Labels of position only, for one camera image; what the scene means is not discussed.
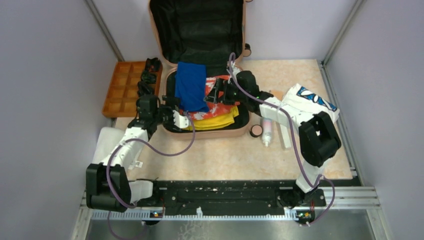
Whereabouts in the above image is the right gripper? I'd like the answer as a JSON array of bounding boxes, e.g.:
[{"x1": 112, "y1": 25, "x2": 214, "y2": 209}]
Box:
[{"x1": 203, "y1": 79, "x2": 248, "y2": 107}]

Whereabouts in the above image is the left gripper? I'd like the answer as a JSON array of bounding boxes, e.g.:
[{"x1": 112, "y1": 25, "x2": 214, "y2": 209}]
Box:
[{"x1": 153, "y1": 95, "x2": 181, "y2": 129}]

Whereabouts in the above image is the red white cloth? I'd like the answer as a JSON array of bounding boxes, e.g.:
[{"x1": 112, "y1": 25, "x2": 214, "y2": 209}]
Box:
[{"x1": 189, "y1": 75, "x2": 240, "y2": 120}]

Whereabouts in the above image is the yellow cloth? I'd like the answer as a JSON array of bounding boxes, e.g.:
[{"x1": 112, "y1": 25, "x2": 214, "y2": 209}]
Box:
[{"x1": 189, "y1": 106, "x2": 239, "y2": 131}]

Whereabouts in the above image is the blue towel cloth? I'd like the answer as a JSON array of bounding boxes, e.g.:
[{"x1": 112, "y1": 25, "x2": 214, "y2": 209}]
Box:
[{"x1": 175, "y1": 61, "x2": 209, "y2": 113}]

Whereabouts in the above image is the pink suitcase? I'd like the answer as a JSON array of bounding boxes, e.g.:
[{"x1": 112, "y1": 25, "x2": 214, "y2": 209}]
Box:
[{"x1": 149, "y1": 0, "x2": 253, "y2": 139}]

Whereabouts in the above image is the blue white shirt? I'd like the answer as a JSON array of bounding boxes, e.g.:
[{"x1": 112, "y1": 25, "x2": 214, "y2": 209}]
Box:
[{"x1": 281, "y1": 83, "x2": 340, "y2": 125}]

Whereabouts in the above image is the white cloth under left arm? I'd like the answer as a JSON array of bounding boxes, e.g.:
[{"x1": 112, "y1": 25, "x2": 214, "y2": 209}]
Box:
[{"x1": 92, "y1": 127, "x2": 147, "y2": 171}]

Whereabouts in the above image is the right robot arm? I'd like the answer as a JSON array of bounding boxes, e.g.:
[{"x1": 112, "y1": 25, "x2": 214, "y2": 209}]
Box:
[{"x1": 204, "y1": 70, "x2": 342, "y2": 207}]

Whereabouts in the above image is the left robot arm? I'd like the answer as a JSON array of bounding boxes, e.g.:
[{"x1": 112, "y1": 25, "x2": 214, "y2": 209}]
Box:
[{"x1": 85, "y1": 94, "x2": 189, "y2": 213}]

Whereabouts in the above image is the rolled dark brown tie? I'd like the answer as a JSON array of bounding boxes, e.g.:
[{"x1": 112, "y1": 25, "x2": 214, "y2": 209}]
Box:
[{"x1": 137, "y1": 81, "x2": 155, "y2": 97}]

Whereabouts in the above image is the rolled green patterned tie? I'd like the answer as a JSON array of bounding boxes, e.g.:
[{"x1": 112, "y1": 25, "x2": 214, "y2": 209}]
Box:
[{"x1": 140, "y1": 70, "x2": 158, "y2": 84}]

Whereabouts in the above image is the wooden compartment tray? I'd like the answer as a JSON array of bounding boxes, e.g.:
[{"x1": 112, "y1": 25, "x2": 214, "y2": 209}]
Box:
[{"x1": 101, "y1": 61, "x2": 147, "y2": 118}]

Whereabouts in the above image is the rolled dark tie top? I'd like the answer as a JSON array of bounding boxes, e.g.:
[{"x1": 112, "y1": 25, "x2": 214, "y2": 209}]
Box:
[{"x1": 144, "y1": 57, "x2": 162, "y2": 73}]

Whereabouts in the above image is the small brown square box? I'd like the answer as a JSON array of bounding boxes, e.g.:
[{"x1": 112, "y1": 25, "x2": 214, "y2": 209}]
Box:
[{"x1": 270, "y1": 89, "x2": 285, "y2": 101}]

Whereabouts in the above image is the white tube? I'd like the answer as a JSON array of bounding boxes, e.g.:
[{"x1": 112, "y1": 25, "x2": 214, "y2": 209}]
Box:
[{"x1": 276, "y1": 123, "x2": 292, "y2": 150}]

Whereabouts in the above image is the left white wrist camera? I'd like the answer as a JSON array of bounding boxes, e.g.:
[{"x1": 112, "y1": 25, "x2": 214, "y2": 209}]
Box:
[{"x1": 172, "y1": 110, "x2": 191, "y2": 129}]

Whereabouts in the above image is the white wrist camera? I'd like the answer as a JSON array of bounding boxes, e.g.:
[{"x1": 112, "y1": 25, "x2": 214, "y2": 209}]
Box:
[
  {"x1": 172, "y1": 110, "x2": 191, "y2": 129},
  {"x1": 226, "y1": 61, "x2": 242, "y2": 78}
]

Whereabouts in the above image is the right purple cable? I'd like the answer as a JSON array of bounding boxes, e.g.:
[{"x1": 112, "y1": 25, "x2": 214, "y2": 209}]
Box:
[{"x1": 227, "y1": 52, "x2": 336, "y2": 227}]

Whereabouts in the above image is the purple cable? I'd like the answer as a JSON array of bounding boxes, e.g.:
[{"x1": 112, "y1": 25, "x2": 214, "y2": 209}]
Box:
[
  {"x1": 105, "y1": 110, "x2": 196, "y2": 240},
  {"x1": 227, "y1": 52, "x2": 336, "y2": 227}
]

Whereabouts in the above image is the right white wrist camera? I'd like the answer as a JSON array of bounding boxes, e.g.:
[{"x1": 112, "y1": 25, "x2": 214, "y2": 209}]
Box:
[{"x1": 226, "y1": 61, "x2": 242, "y2": 78}]

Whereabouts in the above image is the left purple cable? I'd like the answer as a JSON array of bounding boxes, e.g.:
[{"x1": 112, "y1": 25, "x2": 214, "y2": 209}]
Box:
[{"x1": 105, "y1": 110, "x2": 196, "y2": 240}]

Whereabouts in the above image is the aluminium rail frame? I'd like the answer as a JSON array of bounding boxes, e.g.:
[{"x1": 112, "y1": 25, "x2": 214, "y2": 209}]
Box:
[{"x1": 78, "y1": 180, "x2": 390, "y2": 240}]

